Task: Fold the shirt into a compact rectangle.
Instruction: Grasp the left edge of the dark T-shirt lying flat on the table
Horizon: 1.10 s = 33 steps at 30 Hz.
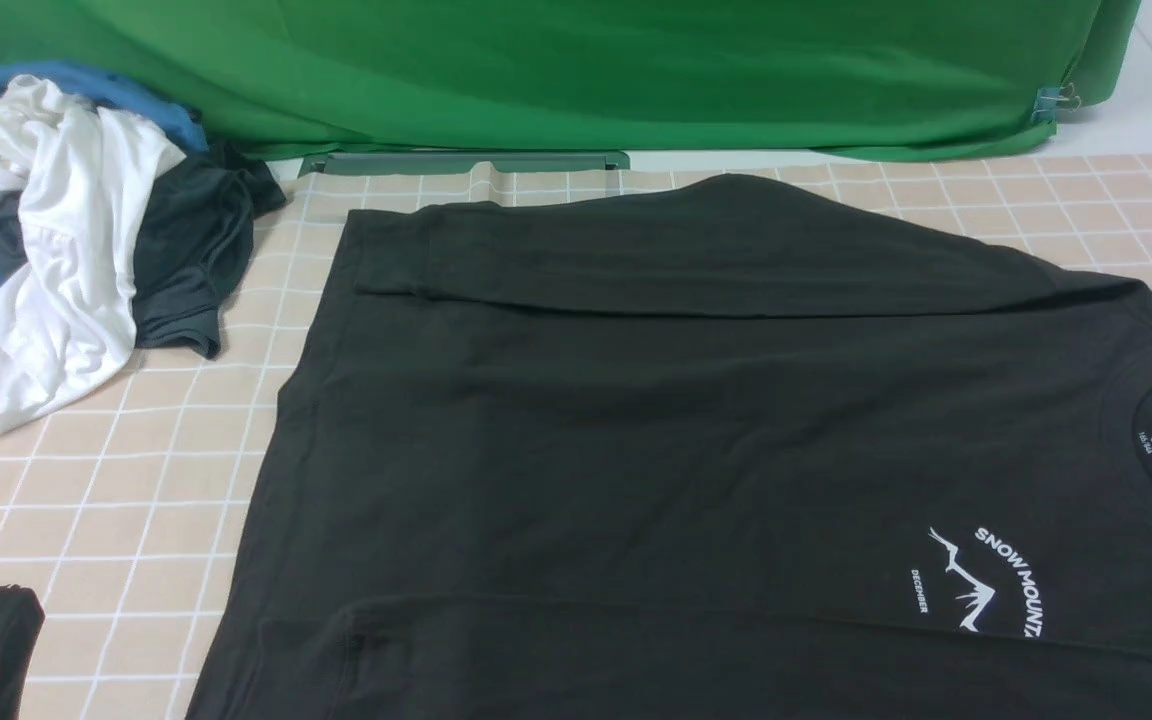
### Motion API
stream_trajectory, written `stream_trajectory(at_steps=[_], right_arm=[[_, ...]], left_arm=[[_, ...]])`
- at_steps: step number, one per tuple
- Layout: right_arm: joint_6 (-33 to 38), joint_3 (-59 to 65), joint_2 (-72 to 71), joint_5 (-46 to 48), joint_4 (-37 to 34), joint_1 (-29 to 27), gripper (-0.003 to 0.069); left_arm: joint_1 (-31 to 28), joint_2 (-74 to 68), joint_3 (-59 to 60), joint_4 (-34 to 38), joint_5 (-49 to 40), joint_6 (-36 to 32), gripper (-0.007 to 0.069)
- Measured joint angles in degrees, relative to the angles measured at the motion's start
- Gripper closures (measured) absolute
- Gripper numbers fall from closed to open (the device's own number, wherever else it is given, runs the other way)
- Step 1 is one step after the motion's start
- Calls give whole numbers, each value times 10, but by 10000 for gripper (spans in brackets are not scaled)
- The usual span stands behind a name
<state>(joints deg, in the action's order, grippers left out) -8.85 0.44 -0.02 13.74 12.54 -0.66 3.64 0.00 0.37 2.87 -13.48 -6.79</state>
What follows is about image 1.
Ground dark gray long-sleeve top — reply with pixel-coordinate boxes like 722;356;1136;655
187;176;1152;719

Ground checkered beige tablecloth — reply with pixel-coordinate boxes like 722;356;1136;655
0;152;1152;719

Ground blue crumpled garment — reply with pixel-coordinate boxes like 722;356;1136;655
0;61;209;285

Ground dark teal crumpled garment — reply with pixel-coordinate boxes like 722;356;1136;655
0;141;287;361

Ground white crumpled garment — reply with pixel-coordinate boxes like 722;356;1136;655
0;76;184;435

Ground green backdrop cloth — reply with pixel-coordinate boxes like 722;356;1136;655
0;1;1140;161

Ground green metal stand base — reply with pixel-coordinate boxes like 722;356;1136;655
298;150;631;177

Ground blue binder clip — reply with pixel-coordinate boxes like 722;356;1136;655
1029;83;1083;124

